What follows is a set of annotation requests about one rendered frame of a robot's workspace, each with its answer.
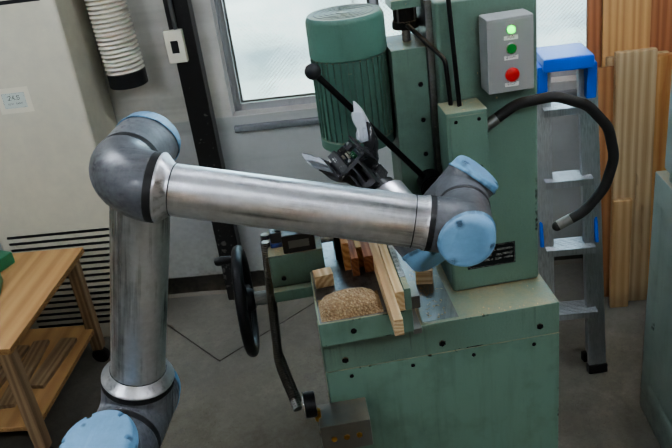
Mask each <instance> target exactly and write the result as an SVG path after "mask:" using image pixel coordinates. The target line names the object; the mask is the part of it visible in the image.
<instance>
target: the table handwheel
mask: <svg viewBox="0 0 672 448"><path fill-rule="evenodd" d="M231 273H232V283H233V292H234V299H235V306H236V312H237V318H238V323H239V328H240V333H241V337H242V341H243V345H244V348H245V350H246V353H247V354H248V355H249V356H250V357H255V356H257V355H258V353H259V348H260V341H259V327H258V318H257V310H256V308H257V306H258V305H264V304H267V303H268V302H267V295H266V290H263V291H257V292H255V291H254V289H253V284H252V279H251V274H250V269H249V264H248V260H247V257H246V253H245V251H244V249H243V247H242V246H240V245H236V246H234V247H233V248H232V251H231Z"/></svg>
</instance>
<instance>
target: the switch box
mask: <svg viewBox="0 0 672 448"><path fill-rule="evenodd" d="M478 20H479V45H480V71H481V87H482V88H483V89H484V90H485V91H486V92H487V93H488V94H489V95H491V94H498V93H504V92H511V91H517V90H523V89H530V88H534V27H533V13H531V12H529V11H527V10H525V9H523V8H522V9H515V10H509V11H502V12H495V13H489V14H482V15H479V17H478ZM510 24H513V25H514V26H515V27H516V30H515V32H514V33H513V34H508V33H507V32H506V28H507V26H508V25H510ZM517 34H518V39H512V40H506V41H504V36H510V35H517ZM509 43H515V44H516V45H517V50H516V52H515V53H514V54H508V53H507V52H506V46H507V44H509ZM517 54H518V59H512V60H506V61H504V56H511V55H517ZM512 67H514V68H517V69H518V70H519V72H520V76H519V78H518V79H517V80H516V81H519V85H517V86H511V87H505V83H510V81H508V80H507V79H506V77H505V73H506V71H507V70H508V69H509V68H512ZM516 81H514V82H516Z"/></svg>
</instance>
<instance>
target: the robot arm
mask: <svg viewBox="0 0 672 448"><path fill-rule="evenodd" d="M352 103H353V111H354V112H352V113H351V117H352V121H353V123H354V125H355V127H356V129H357V131H356V139H357V140H358V141H359V142H360V143H363V144H364V147H361V145H360V144H359V143H358V142H357V141H356V139H355V138H353V137H352V136H350V135H349V136H348V137H349V138H350V139H351V140H352V141H353V142H351V141H349V140H348V141H347V142H346V143H345V145H344V146H342V147H341V148H340V149H339V150H338V151H337V152H336V151H333V152H332V153H331V154H330V155H329V156H328V158H329V159H328V160H324V159H322V158H320V157H314V156H313V155H310V154H306V153H302V156H303V157H304V159H305V160H306V161H307V162H308V163H309V164H310V165H312V166H313V167H314V168H316V169H317V170H319V171H321V172H322V173H324V174H325V175H326V176H327V177H328V178H330V179H331V180H334V181H336V182H340V183H348V184H350V185H352V186H346V185H339V184H331V183H323V182H316V181H308V180H300V179H293V178H285V177H277V176H270V175H262V174H254V173H247V172H239V171H231V170H224V169H216V168H209V167H201V166H193V165H186V164H178V163H176V162H175V160H176V159H177V157H178V156H179V153H180V147H181V140H180V136H179V133H178V131H177V129H176V128H175V126H174V125H173V124H172V123H171V122H170V121H169V120H168V119H167V118H165V117H164V116H162V115H160V114H157V113H154V112H149V111H140V112H135V113H132V114H130V115H129V116H127V117H126V118H124V119H122V120H121V121H120V122H119V123H118V124H117V125H116V127H115V128H114V129H113V130H112V131H111V133H110V134H109V135H108V136H107V137H106V138H105V139H104V140H102V141H101V142H100V143H99V144H98V145H97V146H96V148H95V149H94V151H93V153H92V155H91V157H90V162H89V177H90V181H91V184H92V186H93V188H94V190H95V192H96V193H97V195H98V196H99V197H100V198H101V199H102V200H103V201H104V202H105V203H106V204H107V205H108V206H109V246H110V360H111V361H110V362H108V363H107V364H106V365H105V367H104V368H103V370H102V373H101V401H100V405H99V408H98V410H97V412H96V413H93V414H92V417H90V418H88V419H87V418H86V417H85V418H83V419H82V420H80V421H79V422H77V423H76V424H75V425H74V426H73V427H72V428H71V429H70V430H69V431H68V432H67V433H66V435H65V436H64V438H63V439H62V444H61V445H60V446H59V448H160V446H161V444H162V441H163V439H164V436H165V434H166V431H167V429H168V426H169V424H170V421H171V419H172V416H173V414H174V411H175V409H176V408H177V405H178V402H179V398H180V391H181V384H180V379H179V377H178V374H177V373H176V371H175V370H174V368H173V366H172V364H171V363H170V362H169V361H168V360H167V359H166V334H167V304H168V274H169V245H170V216H175V217H182V218H190V219H197V220H205V221H212V222H220V223H227V224H235V225H243V226H250V227H258V228H265V229H273V230H280V231H288V232H295V233H303V234H311V235H318V236H326V237H333V238H341V239H348V240H356V241H364V242H371V243H379V244H386V245H392V246H393V247H394V248H395V249H396V251H397V252H398V253H399V254H400V256H401V257H402V260H403V261H405V262H406V263H407V264H408V265H409V266H410V267H411V268H412V269H413V270H414V271H417V272H421V271H427V270H429V269H431V268H433V267H435V266H437V265H439V264H440V263H442V262H443V261H444V260H446V261H447V262H449V263H450V264H453V265H455V266H460V267H469V266H474V265H477V264H479V263H481V262H483V261H484V260H485V259H487V258H488V257H489V256H490V254H491V253H492V252H493V250H494V247H495V244H496V224H495V222H494V220H493V217H492V213H491V209H490V208H491V207H490V201H489V198H490V197H491V196H492V195H494V194H495V192H496V190H497V189H498V183H497V181H496V179H495V178H494V177H493V176H492V175H491V174H490V173H489V172H488V171H487V170H486V169H485V168H483V167H482V166H481V165H480V164H478V163H477V162H475V161H474V160H472V159H471V158H469V157H467V156H463V155H460V156H457V157H456V158H455V159H454V160H453V161H452V162H450V163H449V164H448V165H449V166H448V167H447V168H446V169H445V170H444V172H443V173H442V174H441V175H440V176H439V177H438V178H437V180H436V181H435V182H434V183H433V184H432V185H431V186H430V188H429V189H428V190H427V191H426V192H425V193H424V194H423V195H415V194H412V192H411V191H410V190H409V189H408V188H407V187H406V186H405V184H404V183H403V182H402V181H401V180H393V178H392V177H387V174H388V172H387V170H386V169H385V168H384V167H383V166H382V165H381V164H379V163H378V160H379V157H378V156H379V155H378V138H377V135H376V133H375V131H374V129H373V127H372V125H371V124H370V122H369V120H368V118H367V116H366V115H365V113H364V111H363V110H362V108H361V107H360V106H359V105H358V104H357V103H356V102H355V101H353V102H352ZM355 184H356V185H357V186H358V187H354V186H353V185H355Z"/></svg>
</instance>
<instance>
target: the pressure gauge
mask: <svg viewBox="0 0 672 448"><path fill-rule="evenodd" d="M301 395H302V403H303V410H304V415H305V419H307V418H313V417H315V420H316V421H317V422H319V418H321V410H320V408H317V406H316V400H315V394H314V391H313V390H312V391H306V392H301Z"/></svg>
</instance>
